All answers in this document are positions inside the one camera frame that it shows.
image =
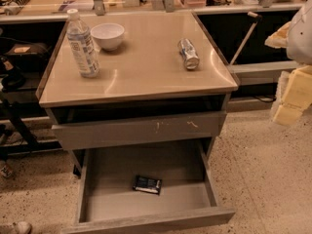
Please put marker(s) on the white stick with black tip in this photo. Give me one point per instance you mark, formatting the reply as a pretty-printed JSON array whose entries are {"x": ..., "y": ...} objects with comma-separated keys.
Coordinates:
[{"x": 256, "y": 19}]

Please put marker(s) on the white sneaker at bottom left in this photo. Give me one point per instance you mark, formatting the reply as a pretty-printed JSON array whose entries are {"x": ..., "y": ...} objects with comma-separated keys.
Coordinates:
[{"x": 21, "y": 227}]

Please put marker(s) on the white ceramic bowl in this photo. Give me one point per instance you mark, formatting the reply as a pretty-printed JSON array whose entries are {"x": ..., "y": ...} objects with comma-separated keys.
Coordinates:
[{"x": 108, "y": 36}]

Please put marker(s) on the grey drawer cabinet with counter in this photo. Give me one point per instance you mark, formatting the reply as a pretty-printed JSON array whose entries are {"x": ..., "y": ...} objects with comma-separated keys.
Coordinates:
[{"x": 143, "y": 77}]

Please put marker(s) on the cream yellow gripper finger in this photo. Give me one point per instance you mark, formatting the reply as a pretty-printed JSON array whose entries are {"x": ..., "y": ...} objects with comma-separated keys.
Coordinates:
[{"x": 293, "y": 95}]

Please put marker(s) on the clear plastic water bottle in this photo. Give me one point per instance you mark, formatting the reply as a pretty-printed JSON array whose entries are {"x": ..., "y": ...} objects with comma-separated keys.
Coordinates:
[{"x": 81, "y": 45}]

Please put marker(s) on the closed grey top drawer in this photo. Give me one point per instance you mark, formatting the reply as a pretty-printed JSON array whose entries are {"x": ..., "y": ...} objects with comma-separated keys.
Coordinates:
[{"x": 139, "y": 130}]

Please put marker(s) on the open grey middle drawer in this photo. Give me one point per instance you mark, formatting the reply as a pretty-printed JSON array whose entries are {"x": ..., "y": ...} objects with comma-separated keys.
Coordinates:
[{"x": 107, "y": 203}]

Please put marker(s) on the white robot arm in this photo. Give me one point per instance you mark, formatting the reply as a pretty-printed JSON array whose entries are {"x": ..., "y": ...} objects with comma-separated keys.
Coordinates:
[{"x": 295, "y": 36}]

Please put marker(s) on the black stand leg at left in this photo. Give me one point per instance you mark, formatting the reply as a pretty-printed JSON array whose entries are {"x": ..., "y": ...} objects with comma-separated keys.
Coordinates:
[{"x": 31, "y": 142}]

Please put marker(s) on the black bag on left shelf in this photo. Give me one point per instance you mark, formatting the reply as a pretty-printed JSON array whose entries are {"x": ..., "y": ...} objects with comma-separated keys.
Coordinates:
[{"x": 22, "y": 58}]

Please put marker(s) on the silver blue soda can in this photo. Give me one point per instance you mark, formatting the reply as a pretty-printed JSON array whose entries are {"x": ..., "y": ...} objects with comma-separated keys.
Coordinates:
[{"x": 188, "y": 53}]

